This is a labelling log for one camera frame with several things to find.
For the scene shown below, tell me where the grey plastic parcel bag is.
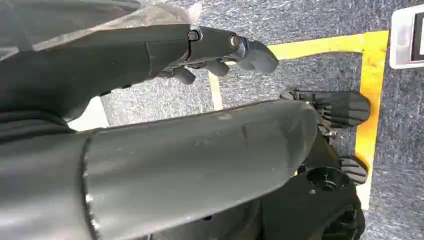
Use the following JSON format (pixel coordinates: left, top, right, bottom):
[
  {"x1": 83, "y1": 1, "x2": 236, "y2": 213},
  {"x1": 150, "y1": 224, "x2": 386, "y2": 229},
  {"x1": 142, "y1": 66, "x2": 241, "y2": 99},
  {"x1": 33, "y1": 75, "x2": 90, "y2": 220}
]
[{"x1": 0, "y1": 0, "x2": 204, "y2": 62}]

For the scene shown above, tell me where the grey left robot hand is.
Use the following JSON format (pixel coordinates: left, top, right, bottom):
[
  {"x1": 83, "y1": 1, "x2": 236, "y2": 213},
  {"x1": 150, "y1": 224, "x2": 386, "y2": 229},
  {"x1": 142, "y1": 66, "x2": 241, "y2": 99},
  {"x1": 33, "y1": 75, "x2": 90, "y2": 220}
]
[{"x1": 0, "y1": 23, "x2": 320, "y2": 240}]

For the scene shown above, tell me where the yellow floor tape line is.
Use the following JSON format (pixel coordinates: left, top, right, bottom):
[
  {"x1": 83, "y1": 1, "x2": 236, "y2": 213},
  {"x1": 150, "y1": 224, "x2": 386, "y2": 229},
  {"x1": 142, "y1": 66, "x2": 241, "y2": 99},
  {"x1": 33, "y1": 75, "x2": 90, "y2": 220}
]
[{"x1": 267, "y1": 30, "x2": 390, "y2": 212}]

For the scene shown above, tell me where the pale floor tape strip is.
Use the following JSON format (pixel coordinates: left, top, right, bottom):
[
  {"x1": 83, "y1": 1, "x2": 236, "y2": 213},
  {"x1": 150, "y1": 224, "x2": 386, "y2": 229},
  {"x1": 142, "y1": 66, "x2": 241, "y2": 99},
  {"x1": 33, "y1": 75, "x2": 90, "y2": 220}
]
[{"x1": 207, "y1": 70, "x2": 225, "y2": 112}]

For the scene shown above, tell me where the white device with dark screen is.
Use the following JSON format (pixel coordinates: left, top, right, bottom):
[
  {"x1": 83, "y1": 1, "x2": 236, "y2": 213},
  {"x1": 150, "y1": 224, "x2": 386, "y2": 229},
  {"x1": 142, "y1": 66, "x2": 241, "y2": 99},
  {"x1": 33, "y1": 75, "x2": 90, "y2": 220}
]
[{"x1": 389, "y1": 3, "x2": 424, "y2": 70}]

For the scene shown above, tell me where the black ribbed robot foot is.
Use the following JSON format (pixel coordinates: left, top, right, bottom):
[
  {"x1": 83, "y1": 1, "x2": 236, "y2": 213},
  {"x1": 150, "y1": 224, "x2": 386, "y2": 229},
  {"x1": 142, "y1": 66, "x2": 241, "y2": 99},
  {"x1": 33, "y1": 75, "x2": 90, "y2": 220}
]
[
  {"x1": 279, "y1": 89, "x2": 372, "y2": 131},
  {"x1": 339, "y1": 154, "x2": 369, "y2": 186}
]

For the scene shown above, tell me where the ribbed grey left arm sleeve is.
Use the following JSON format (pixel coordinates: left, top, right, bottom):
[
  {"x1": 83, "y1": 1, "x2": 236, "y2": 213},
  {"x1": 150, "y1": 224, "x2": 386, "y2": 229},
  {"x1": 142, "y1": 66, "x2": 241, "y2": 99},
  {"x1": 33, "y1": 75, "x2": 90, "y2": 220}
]
[{"x1": 0, "y1": 110, "x2": 76, "y2": 142}]

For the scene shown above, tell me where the black robot leg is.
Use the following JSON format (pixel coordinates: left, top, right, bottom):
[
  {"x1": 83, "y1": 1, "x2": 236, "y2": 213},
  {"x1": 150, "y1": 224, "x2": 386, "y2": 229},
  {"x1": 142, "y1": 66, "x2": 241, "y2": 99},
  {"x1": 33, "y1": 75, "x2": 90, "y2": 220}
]
[{"x1": 150, "y1": 127, "x2": 367, "y2": 240}]

